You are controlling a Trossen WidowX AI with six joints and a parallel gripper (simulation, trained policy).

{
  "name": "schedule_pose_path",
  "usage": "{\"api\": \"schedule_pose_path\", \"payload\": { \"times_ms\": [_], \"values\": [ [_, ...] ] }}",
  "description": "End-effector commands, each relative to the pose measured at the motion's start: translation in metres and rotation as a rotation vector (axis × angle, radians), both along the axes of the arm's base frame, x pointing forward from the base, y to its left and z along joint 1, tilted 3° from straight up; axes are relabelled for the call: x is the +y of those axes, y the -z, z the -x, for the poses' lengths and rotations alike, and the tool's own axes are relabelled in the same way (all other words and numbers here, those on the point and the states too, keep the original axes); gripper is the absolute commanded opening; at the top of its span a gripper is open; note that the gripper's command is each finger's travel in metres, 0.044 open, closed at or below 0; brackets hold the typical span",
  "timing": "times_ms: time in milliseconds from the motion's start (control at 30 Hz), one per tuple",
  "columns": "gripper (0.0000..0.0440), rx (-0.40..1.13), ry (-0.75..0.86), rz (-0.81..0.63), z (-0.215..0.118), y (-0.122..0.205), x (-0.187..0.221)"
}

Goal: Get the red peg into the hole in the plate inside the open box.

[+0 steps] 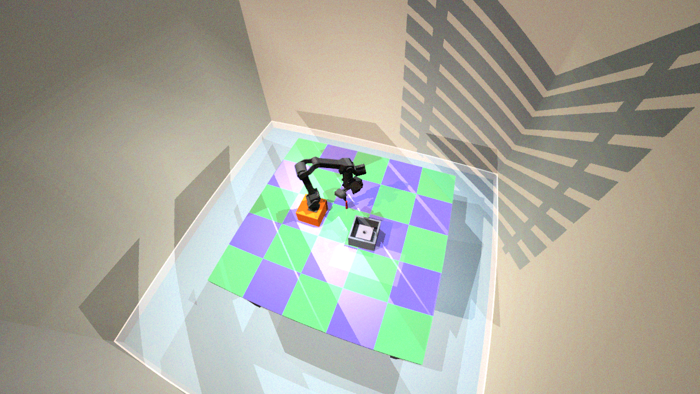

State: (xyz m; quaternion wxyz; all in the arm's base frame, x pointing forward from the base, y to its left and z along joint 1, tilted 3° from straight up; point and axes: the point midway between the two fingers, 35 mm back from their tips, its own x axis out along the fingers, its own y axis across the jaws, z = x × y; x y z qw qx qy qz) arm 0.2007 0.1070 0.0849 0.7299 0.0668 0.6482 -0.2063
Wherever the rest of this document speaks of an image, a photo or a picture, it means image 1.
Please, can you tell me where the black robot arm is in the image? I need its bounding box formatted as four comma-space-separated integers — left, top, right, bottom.
295, 157, 366, 213

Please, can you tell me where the white square plate with hole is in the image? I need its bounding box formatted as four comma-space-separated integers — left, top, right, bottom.
355, 224, 374, 241

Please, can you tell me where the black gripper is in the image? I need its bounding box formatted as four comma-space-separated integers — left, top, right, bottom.
334, 176, 362, 201

